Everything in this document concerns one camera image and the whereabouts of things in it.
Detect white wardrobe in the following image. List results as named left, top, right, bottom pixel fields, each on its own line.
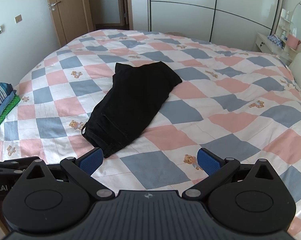
left=147, top=0, right=286, bottom=46

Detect striped folded cloth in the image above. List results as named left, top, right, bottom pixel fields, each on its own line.
left=0, top=82, right=14, bottom=113

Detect pink box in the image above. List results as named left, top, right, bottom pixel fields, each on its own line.
left=287, top=34, right=299, bottom=48

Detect pink blue checkered bed quilt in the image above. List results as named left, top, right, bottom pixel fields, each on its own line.
left=0, top=29, right=301, bottom=230

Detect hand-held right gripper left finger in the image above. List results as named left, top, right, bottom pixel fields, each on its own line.
left=25, top=148, right=113, bottom=202

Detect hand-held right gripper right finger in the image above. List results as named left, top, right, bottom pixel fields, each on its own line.
left=182, top=148, right=277, bottom=202

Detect wooden framed inner door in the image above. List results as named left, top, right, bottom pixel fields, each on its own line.
left=115, top=0, right=134, bottom=30

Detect round mirror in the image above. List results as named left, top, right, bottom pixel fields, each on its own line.
left=289, top=1, right=301, bottom=43

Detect blue folded cloth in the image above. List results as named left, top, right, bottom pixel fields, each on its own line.
left=0, top=90, right=17, bottom=125

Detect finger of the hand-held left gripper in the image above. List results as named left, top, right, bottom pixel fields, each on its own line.
left=0, top=160, right=27, bottom=175
left=2, top=156, right=41, bottom=167

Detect green folded cloth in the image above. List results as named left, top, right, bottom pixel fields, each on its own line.
left=0, top=95, right=21, bottom=132

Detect small white shelf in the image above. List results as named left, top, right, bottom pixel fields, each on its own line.
left=277, top=9, right=294, bottom=38

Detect black pants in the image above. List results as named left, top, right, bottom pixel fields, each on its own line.
left=82, top=61, right=183, bottom=158

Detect white dressing table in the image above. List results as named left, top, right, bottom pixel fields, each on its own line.
left=255, top=32, right=301, bottom=65

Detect blue patterned tissue box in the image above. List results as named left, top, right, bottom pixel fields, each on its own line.
left=267, top=34, right=283, bottom=48

